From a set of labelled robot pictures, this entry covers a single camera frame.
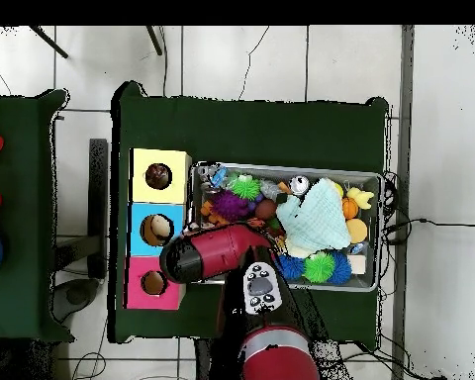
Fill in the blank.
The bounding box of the black cable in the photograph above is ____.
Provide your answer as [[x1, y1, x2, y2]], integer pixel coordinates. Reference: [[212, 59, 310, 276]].
[[382, 215, 475, 238]]

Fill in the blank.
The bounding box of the mint green knitted cloth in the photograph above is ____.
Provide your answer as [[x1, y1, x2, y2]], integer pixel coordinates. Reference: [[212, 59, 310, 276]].
[[275, 177, 353, 253]]

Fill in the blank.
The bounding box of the green spiky ball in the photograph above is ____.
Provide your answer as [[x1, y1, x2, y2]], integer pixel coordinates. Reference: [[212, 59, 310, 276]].
[[229, 174, 262, 202]]

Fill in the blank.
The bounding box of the dark green table cloth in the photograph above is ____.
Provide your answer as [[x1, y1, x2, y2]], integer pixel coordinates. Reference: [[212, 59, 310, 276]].
[[109, 80, 391, 351]]

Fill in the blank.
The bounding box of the large blue spiky ball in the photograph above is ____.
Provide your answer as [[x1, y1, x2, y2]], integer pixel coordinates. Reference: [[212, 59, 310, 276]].
[[279, 252, 307, 284]]

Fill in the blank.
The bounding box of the pale orange round sponge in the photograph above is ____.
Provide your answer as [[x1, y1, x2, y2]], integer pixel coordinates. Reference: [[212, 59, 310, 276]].
[[344, 218, 369, 244]]

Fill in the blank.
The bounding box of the green covered side table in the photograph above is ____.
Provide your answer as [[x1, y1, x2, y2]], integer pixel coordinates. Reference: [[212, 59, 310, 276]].
[[0, 89, 72, 343]]

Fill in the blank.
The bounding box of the black tripod leg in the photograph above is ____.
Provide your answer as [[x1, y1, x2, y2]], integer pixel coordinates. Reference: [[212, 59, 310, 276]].
[[27, 25, 70, 60], [145, 25, 165, 57]]

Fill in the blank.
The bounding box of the green fuzzy monster toy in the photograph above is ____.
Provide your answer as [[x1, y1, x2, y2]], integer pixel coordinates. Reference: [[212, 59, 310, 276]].
[[303, 251, 337, 286]]

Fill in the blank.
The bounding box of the clear shallow bin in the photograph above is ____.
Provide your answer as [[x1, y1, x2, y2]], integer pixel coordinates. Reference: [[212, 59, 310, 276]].
[[183, 163, 385, 294]]

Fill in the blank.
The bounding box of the small orange basketball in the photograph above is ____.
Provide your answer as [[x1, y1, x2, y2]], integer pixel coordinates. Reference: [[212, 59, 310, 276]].
[[339, 197, 359, 221]]

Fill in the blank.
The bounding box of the purple spiky ball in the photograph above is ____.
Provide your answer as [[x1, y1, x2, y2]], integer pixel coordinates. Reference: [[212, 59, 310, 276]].
[[213, 191, 253, 223]]

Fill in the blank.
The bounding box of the crushed plastic water bottle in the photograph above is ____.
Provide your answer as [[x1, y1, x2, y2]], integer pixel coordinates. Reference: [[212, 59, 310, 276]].
[[193, 164, 229, 191]]

